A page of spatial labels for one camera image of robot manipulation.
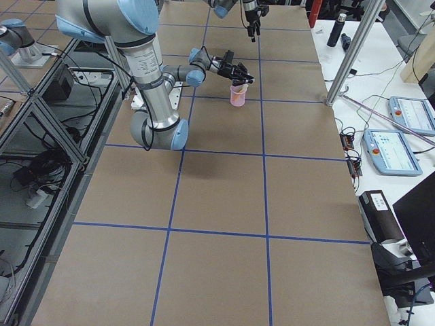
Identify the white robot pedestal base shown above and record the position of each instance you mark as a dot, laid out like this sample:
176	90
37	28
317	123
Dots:
169	94

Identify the pink mesh pen holder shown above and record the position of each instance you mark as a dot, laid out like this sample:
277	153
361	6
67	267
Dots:
236	99

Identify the teach pendant tablet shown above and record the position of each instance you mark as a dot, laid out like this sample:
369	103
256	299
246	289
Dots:
413	113
390	153

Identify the far teach pendant tablet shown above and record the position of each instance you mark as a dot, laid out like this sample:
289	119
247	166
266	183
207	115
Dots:
413	113

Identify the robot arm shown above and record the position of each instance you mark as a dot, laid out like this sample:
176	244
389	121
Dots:
133	26
221	8

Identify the orange highlighter pen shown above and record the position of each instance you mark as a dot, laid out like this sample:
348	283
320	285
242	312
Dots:
243	89

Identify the black water bottle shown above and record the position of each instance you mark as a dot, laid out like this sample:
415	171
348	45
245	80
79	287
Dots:
336	30

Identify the blue folded umbrella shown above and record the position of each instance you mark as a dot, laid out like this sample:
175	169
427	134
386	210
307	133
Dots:
345	42

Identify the black computer monitor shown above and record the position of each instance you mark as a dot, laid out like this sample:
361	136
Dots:
403	279

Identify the aluminium frame post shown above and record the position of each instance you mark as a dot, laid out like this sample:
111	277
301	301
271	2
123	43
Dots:
365	25

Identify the near teach pendant tablet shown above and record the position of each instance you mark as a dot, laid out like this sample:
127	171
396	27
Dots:
390	153

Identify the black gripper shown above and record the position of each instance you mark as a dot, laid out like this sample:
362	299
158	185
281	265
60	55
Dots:
225	69
249	15

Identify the black box white label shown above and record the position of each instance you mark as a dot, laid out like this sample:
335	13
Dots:
379	221

